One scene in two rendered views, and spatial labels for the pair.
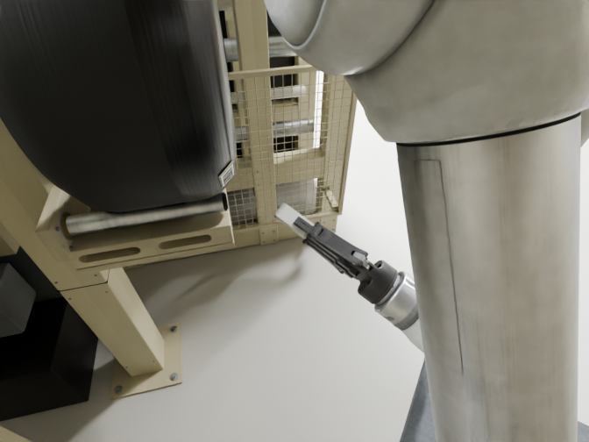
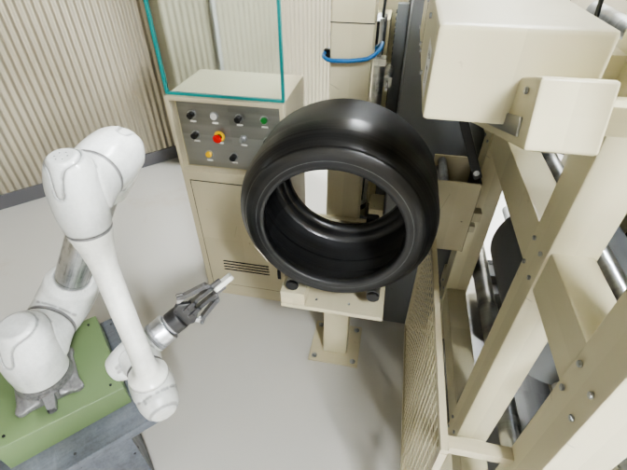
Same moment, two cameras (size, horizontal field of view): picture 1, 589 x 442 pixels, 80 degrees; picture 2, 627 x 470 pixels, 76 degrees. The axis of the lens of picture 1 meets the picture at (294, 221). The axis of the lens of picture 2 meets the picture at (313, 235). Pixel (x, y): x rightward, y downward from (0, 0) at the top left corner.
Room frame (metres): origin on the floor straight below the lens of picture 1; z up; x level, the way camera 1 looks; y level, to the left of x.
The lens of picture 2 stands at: (1.08, -0.68, 1.91)
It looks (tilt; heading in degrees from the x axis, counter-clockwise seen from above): 39 degrees down; 115
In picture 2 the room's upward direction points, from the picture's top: straight up
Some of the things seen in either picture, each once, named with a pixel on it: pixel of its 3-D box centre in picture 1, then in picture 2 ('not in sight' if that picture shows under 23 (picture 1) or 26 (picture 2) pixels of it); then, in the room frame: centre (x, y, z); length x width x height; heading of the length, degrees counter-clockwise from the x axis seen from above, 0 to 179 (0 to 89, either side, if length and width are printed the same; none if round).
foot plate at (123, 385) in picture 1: (147, 357); (336, 342); (0.62, 0.61, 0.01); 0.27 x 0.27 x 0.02; 13
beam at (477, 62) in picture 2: not in sight; (485, 33); (1.02, 0.31, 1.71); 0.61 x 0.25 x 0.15; 103
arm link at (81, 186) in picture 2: not in sight; (77, 188); (0.31, -0.23, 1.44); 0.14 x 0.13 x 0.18; 113
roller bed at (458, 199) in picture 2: not in sight; (448, 202); (1.02, 0.67, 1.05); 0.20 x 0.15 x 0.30; 103
